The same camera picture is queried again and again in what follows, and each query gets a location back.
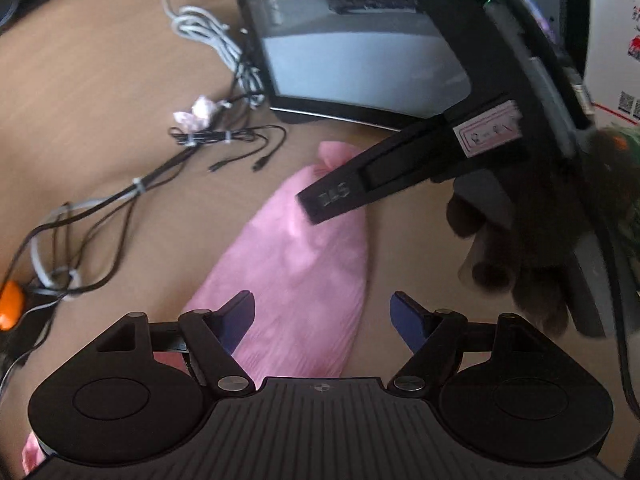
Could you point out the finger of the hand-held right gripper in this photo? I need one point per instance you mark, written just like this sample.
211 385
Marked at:
380 170

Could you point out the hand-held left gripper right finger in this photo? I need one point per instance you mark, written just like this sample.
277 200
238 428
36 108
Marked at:
406 321

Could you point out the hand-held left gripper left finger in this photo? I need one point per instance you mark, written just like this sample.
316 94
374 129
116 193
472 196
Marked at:
237 318

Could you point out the pink garment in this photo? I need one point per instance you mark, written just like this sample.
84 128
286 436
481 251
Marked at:
300 280

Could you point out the person's right hand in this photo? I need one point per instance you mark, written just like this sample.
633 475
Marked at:
540 290

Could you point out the white cardboard box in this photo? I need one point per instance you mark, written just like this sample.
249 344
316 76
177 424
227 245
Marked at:
615 35

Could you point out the computer monitor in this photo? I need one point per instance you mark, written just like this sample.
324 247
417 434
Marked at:
350 45

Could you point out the orange round object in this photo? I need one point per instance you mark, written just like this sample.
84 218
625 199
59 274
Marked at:
10 305

